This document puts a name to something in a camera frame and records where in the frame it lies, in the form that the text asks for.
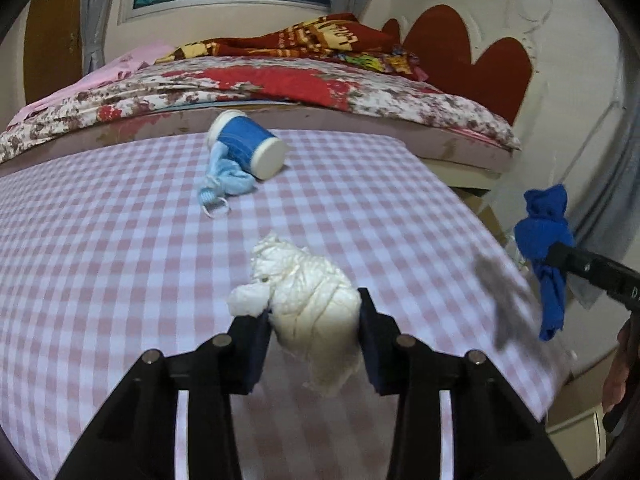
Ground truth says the person's right hand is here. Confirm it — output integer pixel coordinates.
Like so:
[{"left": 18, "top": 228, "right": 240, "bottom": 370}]
[{"left": 602, "top": 317, "right": 632, "bottom": 414}]

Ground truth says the pink bed sheet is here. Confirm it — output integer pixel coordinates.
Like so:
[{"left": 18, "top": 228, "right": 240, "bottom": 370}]
[{"left": 7, "top": 42, "right": 177, "bottom": 126}]

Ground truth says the cardboard box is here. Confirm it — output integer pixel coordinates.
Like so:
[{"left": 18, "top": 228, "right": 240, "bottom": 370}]
[{"left": 467, "top": 187, "right": 522, "bottom": 261}]

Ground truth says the light blue face mask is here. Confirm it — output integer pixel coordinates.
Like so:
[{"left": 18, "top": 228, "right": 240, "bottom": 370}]
[{"left": 198, "top": 147, "right": 259, "bottom": 219}]

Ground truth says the colourful printed pillow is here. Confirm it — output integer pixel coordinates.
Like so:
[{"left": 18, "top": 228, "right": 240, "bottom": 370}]
[{"left": 345, "top": 45, "right": 432, "bottom": 84}]

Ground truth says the red printed blanket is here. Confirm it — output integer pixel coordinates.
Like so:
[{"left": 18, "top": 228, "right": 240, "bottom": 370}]
[{"left": 155, "top": 12, "right": 403, "bottom": 63}]

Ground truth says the blue cloth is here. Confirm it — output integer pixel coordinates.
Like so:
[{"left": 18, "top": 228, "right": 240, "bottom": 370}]
[{"left": 514, "top": 184, "right": 576, "bottom": 342}]

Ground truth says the brown wooden door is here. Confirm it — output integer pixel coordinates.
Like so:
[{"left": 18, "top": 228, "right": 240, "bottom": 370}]
[{"left": 22, "top": 0, "right": 89, "bottom": 92}]

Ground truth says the cream bed frame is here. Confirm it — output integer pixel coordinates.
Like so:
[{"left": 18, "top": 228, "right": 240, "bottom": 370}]
[{"left": 419, "top": 157, "right": 504, "bottom": 192}]

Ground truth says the red and cream headboard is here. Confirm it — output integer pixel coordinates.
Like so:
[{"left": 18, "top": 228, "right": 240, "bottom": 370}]
[{"left": 380, "top": 4, "right": 536, "bottom": 127}]

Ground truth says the white tissue wad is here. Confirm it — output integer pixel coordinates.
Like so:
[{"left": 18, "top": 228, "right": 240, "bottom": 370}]
[{"left": 227, "top": 233, "right": 363, "bottom": 397}]

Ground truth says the blue paper cup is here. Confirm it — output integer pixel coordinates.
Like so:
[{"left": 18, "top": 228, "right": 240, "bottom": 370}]
[{"left": 207, "top": 109, "right": 287, "bottom": 181}]

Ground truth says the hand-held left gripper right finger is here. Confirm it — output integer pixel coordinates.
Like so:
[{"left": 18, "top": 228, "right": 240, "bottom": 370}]
[{"left": 357, "top": 287, "right": 573, "bottom": 480}]

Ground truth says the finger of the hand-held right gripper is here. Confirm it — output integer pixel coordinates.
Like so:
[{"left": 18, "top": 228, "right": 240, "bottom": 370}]
[{"left": 545, "top": 242, "right": 608, "bottom": 287}]

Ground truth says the floral quilt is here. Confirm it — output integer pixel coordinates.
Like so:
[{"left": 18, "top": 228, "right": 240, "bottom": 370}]
[{"left": 0, "top": 55, "right": 522, "bottom": 164}]

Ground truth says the pink checked tablecloth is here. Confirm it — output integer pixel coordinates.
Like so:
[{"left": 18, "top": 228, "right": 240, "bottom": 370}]
[{"left": 0, "top": 129, "right": 572, "bottom": 480}]

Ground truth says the pinkish mattress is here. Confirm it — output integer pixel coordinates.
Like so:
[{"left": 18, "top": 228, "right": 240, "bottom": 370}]
[{"left": 0, "top": 104, "right": 514, "bottom": 179}]

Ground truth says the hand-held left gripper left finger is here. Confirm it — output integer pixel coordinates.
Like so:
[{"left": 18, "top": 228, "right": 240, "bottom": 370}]
[{"left": 55, "top": 312, "right": 273, "bottom": 480}]

